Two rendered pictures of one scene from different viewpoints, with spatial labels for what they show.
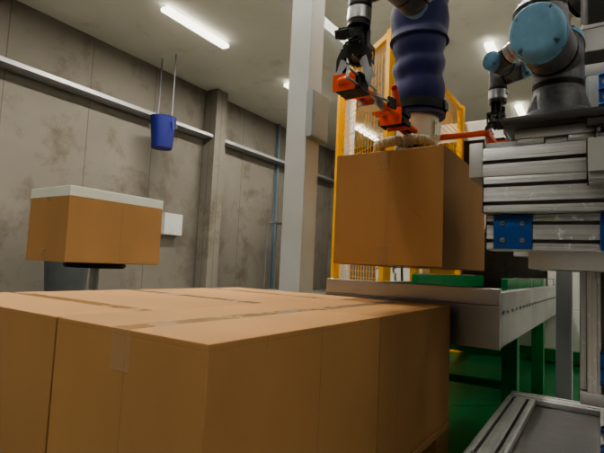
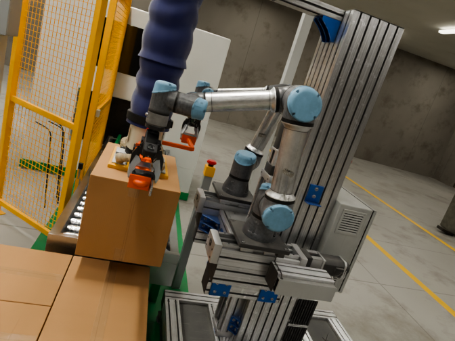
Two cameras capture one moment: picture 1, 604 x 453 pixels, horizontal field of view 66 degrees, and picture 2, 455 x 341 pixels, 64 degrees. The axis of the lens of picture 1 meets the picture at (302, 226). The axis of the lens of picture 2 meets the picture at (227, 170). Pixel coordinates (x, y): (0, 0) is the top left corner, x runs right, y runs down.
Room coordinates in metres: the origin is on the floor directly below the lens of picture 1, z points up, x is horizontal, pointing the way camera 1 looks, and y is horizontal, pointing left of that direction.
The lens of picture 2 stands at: (0.33, 0.60, 1.66)
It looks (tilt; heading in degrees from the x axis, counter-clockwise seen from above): 15 degrees down; 312
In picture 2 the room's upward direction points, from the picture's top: 17 degrees clockwise
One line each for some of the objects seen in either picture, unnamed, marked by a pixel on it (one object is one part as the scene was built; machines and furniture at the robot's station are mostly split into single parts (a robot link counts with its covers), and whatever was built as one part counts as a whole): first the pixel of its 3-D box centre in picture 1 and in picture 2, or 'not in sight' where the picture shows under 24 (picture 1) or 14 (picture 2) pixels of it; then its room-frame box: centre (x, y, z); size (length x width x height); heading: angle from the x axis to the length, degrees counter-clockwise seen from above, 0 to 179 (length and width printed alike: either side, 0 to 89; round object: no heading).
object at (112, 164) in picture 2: not in sight; (121, 155); (1.92, -0.37, 1.09); 0.34 x 0.10 x 0.05; 148
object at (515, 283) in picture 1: (535, 285); not in sight; (2.97, -1.48, 0.60); 1.60 x 0.11 x 0.09; 146
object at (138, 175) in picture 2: (350, 86); (139, 178); (1.37, -0.12, 1.20); 0.08 x 0.07 x 0.05; 148
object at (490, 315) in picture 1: (404, 317); (112, 264); (1.84, -0.41, 0.48); 0.70 x 0.03 x 0.15; 56
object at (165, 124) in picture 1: (164, 132); not in sight; (7.46, 2.30, 2.70); 0.48 x 0.43 x 0.55; 147
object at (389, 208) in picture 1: (415, 217); (132, 198); (1.86, -0.45, 0.87); 0.60 x 0.40 x 0.40; 147
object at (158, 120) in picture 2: (358, 17); (156, 119); (1.38, -0.14, 1.43); 0.08 x 0.08 x 0.05
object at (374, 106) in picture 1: (369, 102); (141, 168); (1.48, -0.20, 1.20); 0.07 x 0.07 x 0.04; 58
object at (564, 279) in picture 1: (564, 314); (191, 229); (2.05, -1.15, 0.50); 0.07 x 0.07 x 1.00; 56
